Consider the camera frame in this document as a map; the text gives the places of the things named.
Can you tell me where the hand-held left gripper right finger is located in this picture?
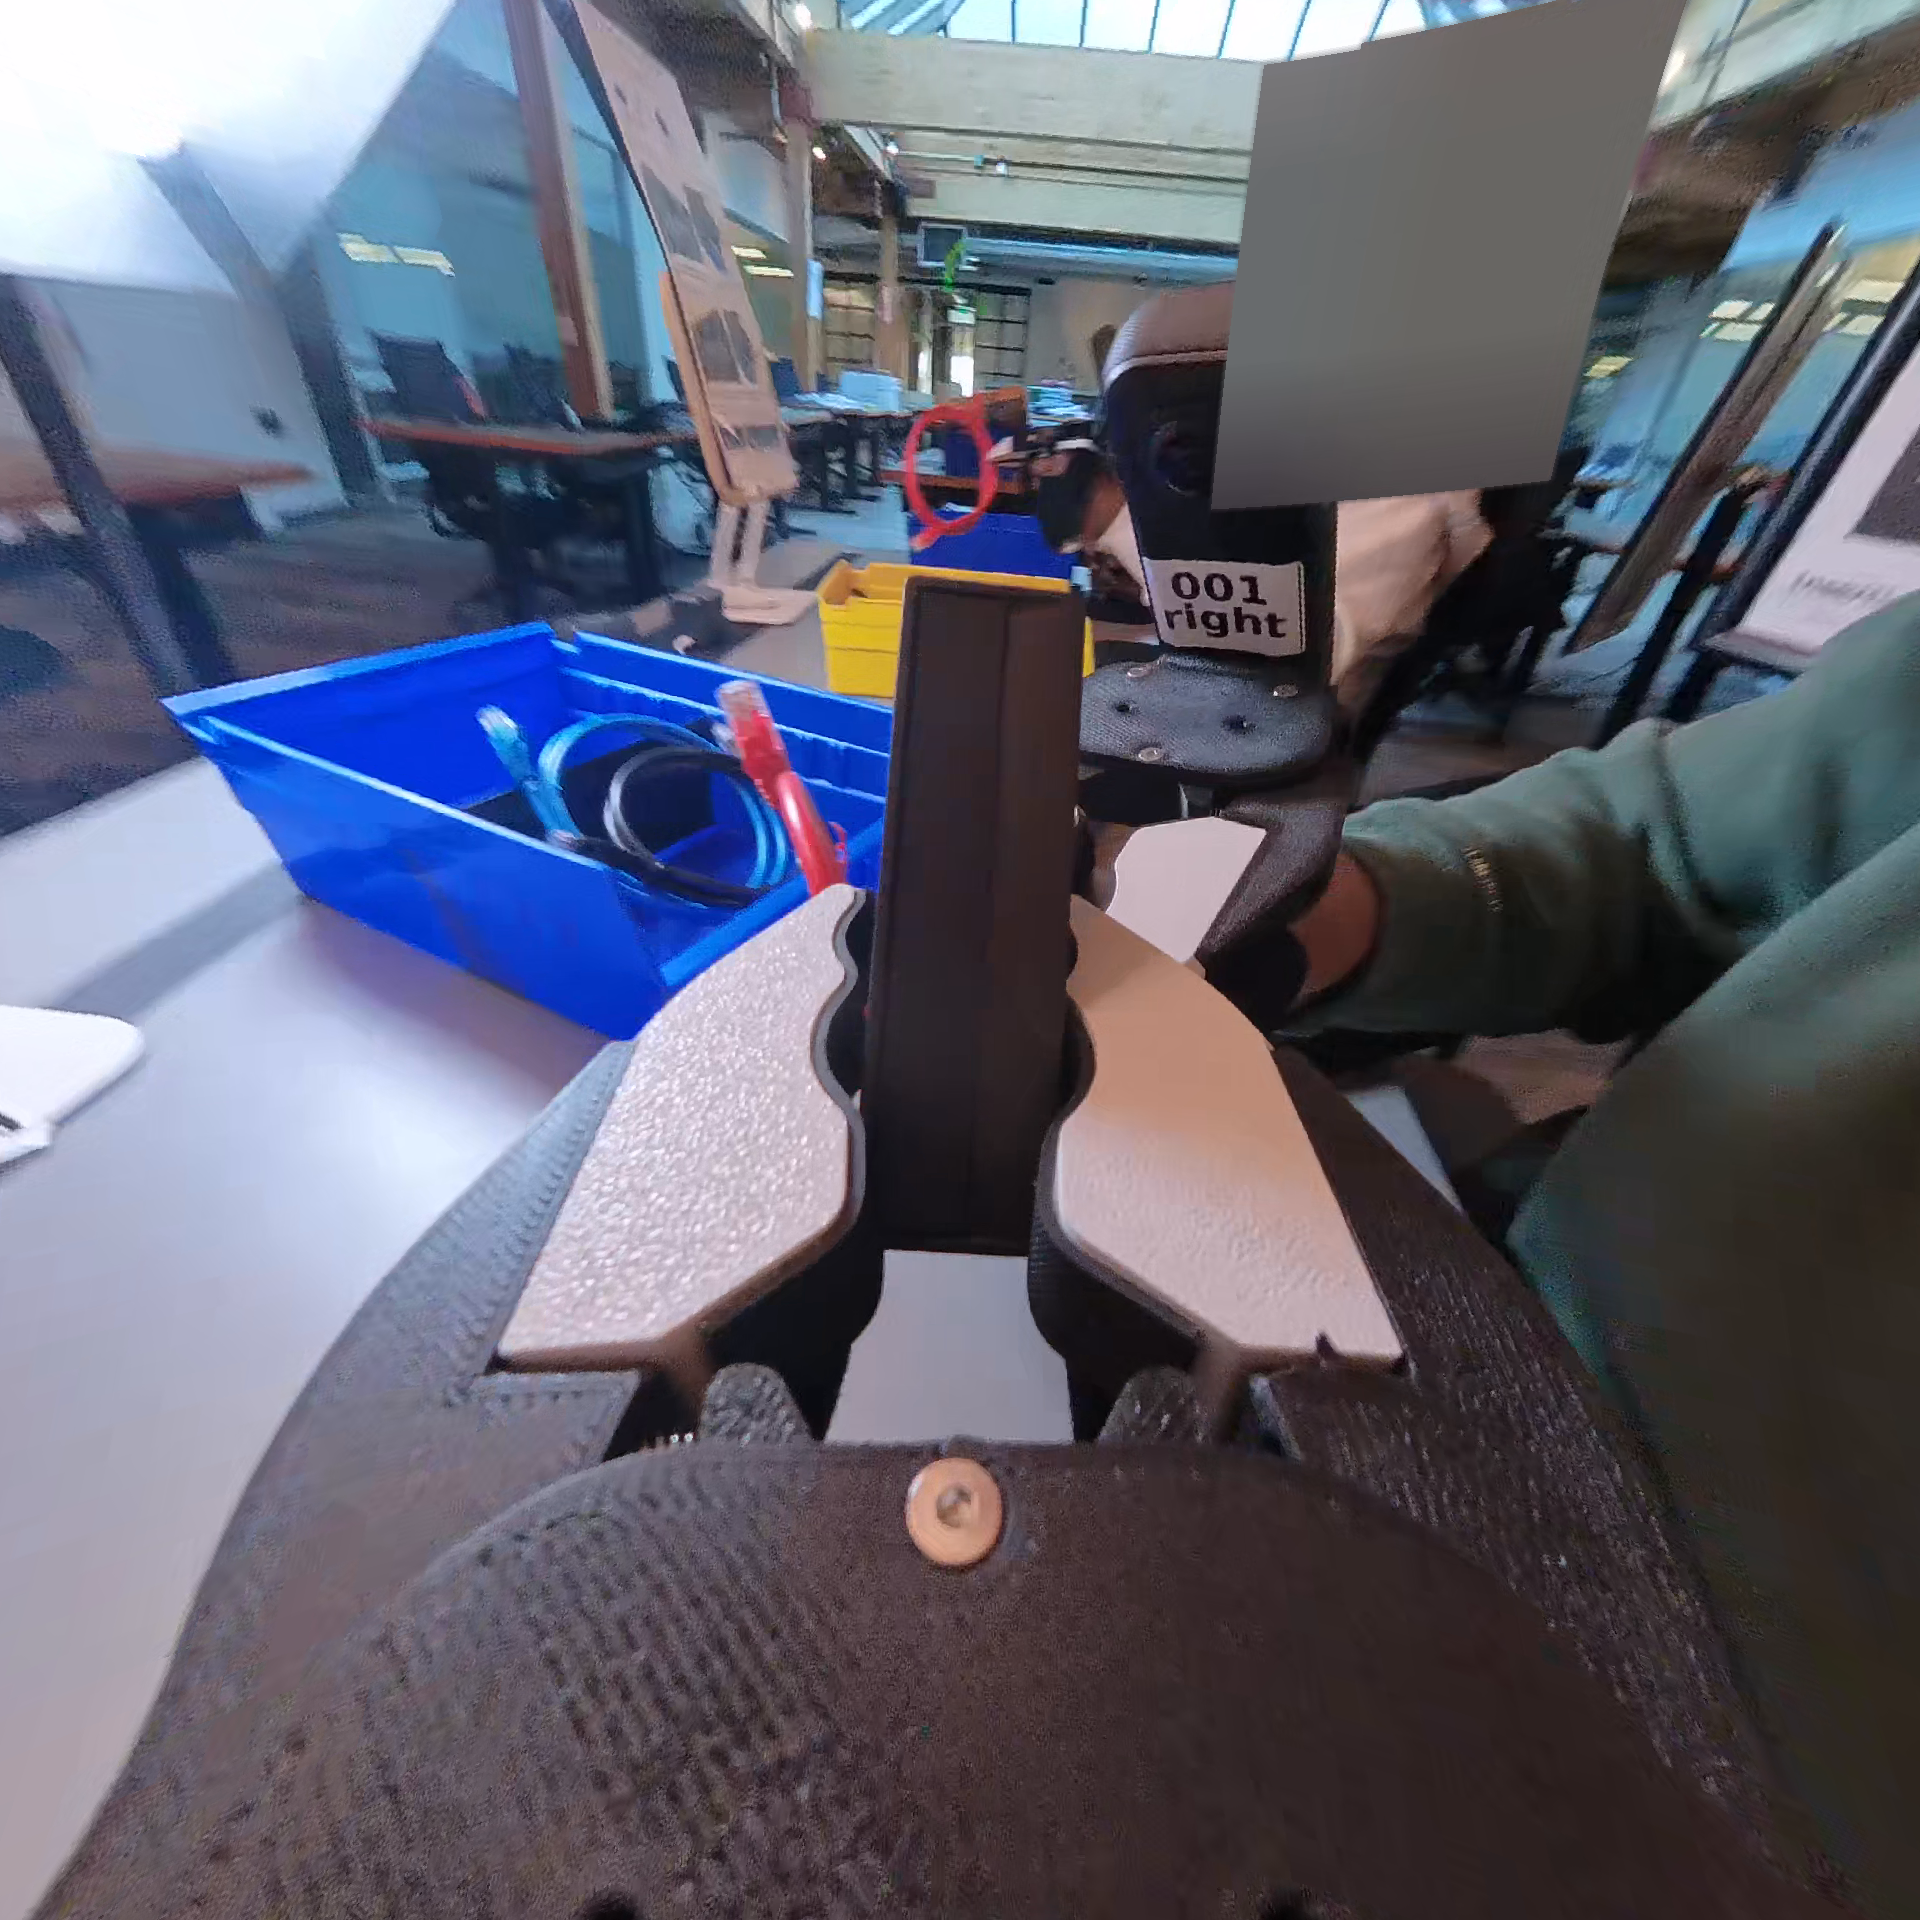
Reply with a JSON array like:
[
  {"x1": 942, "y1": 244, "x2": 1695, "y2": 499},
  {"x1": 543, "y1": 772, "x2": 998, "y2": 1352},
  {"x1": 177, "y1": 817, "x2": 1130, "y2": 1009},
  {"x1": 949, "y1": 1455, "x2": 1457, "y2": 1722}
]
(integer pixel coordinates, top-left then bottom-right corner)
[{"x1": 1031, "y1": 894, "x2": 1407, "y2": 1374}]

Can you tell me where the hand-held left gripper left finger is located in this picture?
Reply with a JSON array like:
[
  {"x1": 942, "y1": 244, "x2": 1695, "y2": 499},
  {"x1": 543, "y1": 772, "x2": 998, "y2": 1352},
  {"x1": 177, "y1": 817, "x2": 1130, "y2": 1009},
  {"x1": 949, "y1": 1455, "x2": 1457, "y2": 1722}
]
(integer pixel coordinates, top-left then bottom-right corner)
[{"x1": 497, "y1": 882, "x2": 876, "y2": 1374}]

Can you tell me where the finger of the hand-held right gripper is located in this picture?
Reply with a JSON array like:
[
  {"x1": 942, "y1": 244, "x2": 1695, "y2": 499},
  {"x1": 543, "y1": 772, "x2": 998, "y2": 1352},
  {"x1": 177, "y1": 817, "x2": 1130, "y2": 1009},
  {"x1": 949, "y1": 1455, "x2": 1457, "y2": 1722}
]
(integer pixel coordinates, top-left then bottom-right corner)
[{"x1": 1107, "y1": 817, "x2": 1273, "y2": 966}]

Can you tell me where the black network switch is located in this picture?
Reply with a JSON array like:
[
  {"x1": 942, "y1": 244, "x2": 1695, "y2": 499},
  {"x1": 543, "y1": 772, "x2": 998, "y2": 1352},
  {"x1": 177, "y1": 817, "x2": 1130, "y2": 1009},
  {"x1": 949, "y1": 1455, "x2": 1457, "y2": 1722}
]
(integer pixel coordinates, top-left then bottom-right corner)
[{"x1": 862, "y1": 577, "x2": 1093, "y2": 1257}]

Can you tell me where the black ethernet cable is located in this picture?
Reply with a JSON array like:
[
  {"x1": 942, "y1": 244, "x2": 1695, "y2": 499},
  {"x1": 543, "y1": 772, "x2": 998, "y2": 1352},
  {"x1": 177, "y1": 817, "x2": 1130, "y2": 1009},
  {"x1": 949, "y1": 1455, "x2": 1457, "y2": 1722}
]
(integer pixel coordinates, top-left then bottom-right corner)
[{"x1": 597, "y1": 745, "x2": 783, "y2": 913}]

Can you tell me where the yellow plastic bin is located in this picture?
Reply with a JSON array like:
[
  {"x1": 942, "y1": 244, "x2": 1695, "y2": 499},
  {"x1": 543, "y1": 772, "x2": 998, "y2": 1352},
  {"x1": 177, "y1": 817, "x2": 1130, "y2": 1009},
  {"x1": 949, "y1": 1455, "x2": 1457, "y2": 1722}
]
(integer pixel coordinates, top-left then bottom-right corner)
[{"x1": 815, "y1": 560, "x2": 1099, "y2": 703}]

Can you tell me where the red ethernet cable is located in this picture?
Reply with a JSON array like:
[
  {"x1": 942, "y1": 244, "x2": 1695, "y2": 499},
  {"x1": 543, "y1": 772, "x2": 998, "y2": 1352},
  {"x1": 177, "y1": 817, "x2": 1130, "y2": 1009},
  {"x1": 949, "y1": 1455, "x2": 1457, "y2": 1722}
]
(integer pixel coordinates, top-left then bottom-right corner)
[
  {"x1": 900, "y1": 393, "x2": 1001, "y2": 554},
  {"x1": 714, "y1": 680, "x2": 853, "y2": 897}
]

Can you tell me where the blue plastic bin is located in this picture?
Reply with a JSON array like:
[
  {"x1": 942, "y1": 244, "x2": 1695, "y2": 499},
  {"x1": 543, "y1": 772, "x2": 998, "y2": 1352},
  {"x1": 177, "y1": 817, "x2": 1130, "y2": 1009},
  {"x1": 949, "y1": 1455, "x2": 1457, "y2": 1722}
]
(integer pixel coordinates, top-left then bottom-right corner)
[
  {"x1": 162, "y1": 620, "x2": 906, "y2": 1042},
  {"x1": 902, "y1": 507, "x2": 1077, "y2": 584}
]

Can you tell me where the blue ethernet cable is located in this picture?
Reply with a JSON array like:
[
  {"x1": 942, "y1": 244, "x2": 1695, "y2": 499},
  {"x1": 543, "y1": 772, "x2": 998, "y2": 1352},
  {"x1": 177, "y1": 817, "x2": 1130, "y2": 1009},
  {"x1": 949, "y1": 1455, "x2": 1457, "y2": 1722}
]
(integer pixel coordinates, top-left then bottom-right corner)
[{"x1": 477, "y1": 704, "x2": 801, "y2": 905}]

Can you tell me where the person's right hand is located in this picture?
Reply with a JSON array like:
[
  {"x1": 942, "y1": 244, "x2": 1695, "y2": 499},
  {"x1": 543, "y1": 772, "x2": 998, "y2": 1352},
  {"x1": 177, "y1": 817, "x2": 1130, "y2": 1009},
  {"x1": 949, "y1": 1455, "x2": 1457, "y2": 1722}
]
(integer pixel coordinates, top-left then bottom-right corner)
[{"x1": 1289, "y1": 849, "x2": 1386, "y2": 1011}]

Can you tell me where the person's green sweatshirt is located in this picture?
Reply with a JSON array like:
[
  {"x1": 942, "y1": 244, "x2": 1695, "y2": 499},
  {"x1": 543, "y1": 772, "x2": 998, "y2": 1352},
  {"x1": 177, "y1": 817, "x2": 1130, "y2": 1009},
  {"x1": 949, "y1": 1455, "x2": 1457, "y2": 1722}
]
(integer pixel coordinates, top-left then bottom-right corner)
[{"x1": 1506, "y1": 930, "x2": 1920, "y2": 1920}]

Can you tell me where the wooden instruction board stand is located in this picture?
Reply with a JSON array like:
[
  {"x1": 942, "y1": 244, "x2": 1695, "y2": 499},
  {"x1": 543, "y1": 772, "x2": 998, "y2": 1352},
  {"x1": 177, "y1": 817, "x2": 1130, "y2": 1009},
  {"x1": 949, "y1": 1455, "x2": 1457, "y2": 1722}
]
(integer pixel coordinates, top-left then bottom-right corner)
[{"x1": 567, "y1": 0, "x2": 822, "y2": 627}]

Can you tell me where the framed marker board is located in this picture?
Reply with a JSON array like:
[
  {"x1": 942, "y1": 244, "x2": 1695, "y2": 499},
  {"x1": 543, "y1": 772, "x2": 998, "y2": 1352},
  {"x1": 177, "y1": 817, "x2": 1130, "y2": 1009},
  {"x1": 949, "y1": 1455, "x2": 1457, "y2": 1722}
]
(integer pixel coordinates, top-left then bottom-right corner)
[{"x1": 1695, "y1": 271, "x2": 1920, "y2": 682}]

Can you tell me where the wooden office desk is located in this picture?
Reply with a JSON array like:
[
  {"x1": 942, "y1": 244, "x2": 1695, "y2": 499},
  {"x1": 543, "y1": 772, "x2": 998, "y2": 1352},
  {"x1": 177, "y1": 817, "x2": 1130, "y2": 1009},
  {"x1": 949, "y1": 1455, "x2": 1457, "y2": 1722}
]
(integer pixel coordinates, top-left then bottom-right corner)
[{"x1": 359, "y1": 414, "x2": 695, "y2": 606}]

